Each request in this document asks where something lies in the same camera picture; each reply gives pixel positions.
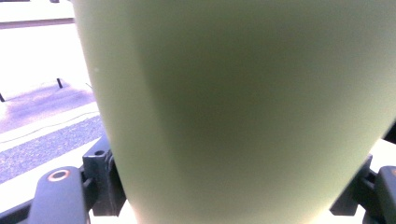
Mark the black stand leg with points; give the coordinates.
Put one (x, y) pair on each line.
(1, 97)
(59, 83)

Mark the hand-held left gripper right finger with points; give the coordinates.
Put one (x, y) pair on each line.
(353, 196)

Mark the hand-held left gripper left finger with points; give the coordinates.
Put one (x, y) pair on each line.
(99, 180)

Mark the pale green cup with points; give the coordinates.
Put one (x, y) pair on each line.
(243, 118)

